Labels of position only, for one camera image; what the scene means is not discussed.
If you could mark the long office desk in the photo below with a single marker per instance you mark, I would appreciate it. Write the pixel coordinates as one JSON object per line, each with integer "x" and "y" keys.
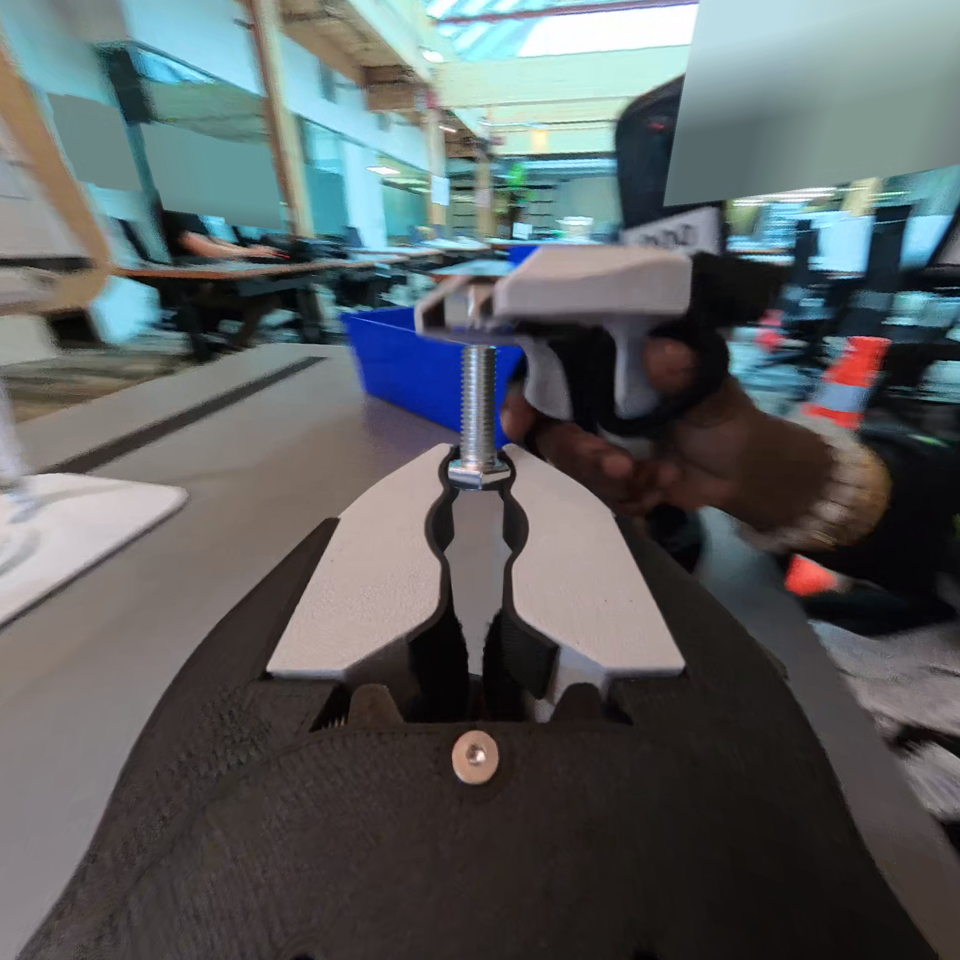
{"x": 225, "y": 273}

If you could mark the person's right forearm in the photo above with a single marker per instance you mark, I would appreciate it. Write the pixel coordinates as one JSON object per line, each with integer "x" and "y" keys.
{"x": 923, "y": 525}

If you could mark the orange traffic cone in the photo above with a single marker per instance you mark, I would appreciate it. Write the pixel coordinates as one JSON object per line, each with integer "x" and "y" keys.
{"x": 855, "y": 375}

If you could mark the steel hex nut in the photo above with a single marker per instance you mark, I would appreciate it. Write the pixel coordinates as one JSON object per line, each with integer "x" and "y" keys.
{"x": 477, "y": 315}

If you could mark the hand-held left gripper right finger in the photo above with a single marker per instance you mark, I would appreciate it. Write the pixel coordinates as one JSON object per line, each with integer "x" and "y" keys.
{"x": 600, "y": 600}

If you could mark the steel hex bolt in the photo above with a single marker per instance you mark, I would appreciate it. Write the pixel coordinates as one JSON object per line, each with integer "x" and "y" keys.
{"x": 480, "y": 405}

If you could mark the blue plastic bin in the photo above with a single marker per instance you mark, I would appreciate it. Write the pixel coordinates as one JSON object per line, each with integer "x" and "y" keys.
{"x": 398, "y": 368}

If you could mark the person's right hand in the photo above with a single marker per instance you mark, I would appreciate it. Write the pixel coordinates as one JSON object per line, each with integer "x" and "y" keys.
{"x": 705, "y": 465}

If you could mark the sign board on white stand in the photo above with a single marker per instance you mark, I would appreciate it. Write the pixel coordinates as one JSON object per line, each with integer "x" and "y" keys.
{"x": 75, "y": 540}

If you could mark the black and white printed trousers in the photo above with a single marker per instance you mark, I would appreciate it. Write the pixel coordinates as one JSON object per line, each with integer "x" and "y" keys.
{"x": 900, "y": 705}

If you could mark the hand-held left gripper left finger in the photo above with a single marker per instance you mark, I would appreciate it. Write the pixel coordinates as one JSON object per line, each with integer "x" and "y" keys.
{"x": 360, "y": 600}

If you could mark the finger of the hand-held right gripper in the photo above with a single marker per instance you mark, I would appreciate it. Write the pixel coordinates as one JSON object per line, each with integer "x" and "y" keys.
{"x": 435, "y": 312}
{"x": 600, "y": 285}

